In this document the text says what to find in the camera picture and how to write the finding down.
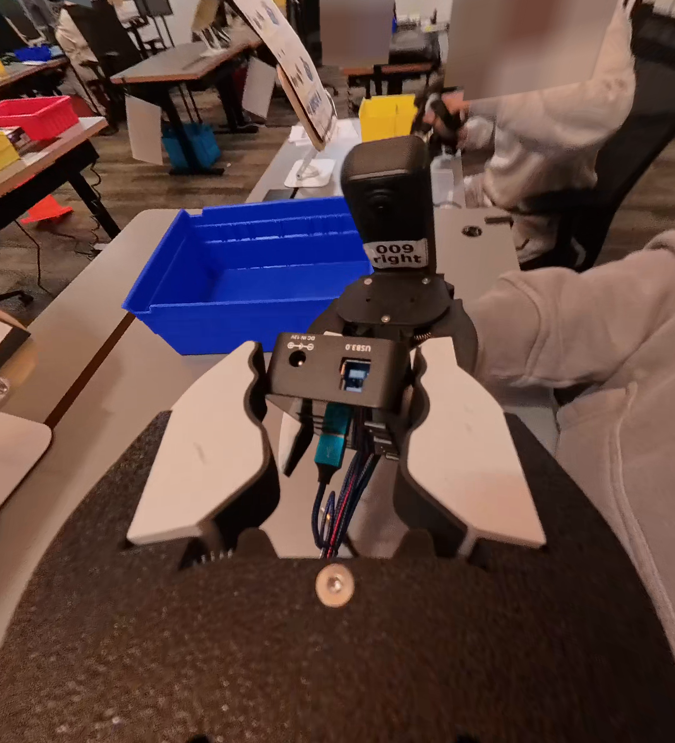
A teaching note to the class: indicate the black office chair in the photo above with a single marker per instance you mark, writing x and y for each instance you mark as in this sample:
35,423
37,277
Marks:
662,87

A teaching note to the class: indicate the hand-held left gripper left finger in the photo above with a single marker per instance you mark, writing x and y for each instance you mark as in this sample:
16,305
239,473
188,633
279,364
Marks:
198,453

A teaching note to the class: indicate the clear acrylic sign stand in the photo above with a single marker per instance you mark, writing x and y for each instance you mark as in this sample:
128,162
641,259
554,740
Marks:
1,441

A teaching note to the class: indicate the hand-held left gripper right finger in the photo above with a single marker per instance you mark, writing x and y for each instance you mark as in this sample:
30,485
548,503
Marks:
465,458

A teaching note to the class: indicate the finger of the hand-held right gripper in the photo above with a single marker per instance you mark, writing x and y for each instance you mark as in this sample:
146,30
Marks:
383,438
301,432

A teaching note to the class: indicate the tilted sign on white stand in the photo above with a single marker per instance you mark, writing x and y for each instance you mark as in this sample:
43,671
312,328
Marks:
308,93

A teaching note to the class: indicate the orange floor marker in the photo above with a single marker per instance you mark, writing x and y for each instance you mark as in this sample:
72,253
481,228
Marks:
47,210

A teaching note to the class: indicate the blue plastic bin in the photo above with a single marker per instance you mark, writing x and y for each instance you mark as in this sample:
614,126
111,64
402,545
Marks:
256,278

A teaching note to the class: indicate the black usb hub box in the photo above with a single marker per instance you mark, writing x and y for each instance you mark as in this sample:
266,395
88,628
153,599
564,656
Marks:
326,371

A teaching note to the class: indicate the person's right forearm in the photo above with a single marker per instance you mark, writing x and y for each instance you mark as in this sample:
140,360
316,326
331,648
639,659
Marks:
575,313

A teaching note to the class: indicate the wooden table with black legs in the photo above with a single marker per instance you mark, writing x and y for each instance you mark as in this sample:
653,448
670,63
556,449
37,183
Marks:
186,61
387,71
53,145

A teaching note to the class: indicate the red plastic bin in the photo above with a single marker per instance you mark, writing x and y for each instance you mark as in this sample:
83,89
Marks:
24,116

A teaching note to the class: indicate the white board panel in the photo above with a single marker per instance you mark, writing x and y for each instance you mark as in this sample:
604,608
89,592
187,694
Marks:
259,87
145,130

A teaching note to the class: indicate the person's grey hoodie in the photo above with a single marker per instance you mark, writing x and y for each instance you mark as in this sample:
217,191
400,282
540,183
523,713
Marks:
662,493

